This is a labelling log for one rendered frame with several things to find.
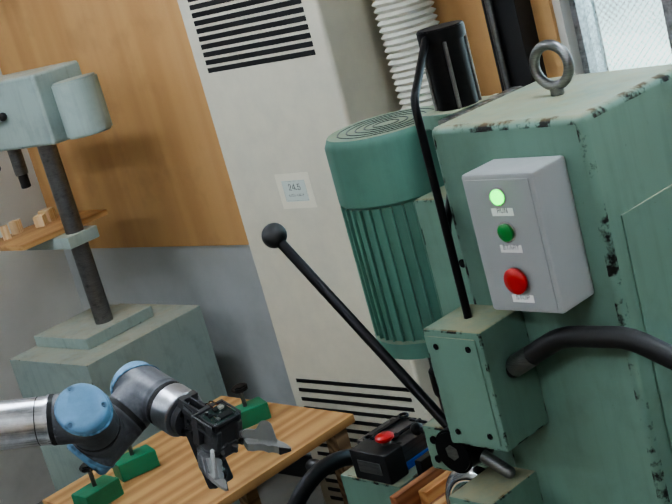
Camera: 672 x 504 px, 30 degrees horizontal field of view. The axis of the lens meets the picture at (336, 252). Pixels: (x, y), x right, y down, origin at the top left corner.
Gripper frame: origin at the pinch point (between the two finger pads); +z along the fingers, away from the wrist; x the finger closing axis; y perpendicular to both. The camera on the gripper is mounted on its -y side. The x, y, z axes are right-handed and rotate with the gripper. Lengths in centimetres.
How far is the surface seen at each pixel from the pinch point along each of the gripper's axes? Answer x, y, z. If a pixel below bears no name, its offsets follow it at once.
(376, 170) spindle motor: -5, 70, 32
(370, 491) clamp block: -1.7, 12.8, 27.4
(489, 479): -12, 39, 57
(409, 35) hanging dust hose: 113, 34, -66
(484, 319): -13, 61, 56
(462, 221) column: -9, 70, 48
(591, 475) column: -9, 44, 69
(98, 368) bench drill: 63, -79, -146
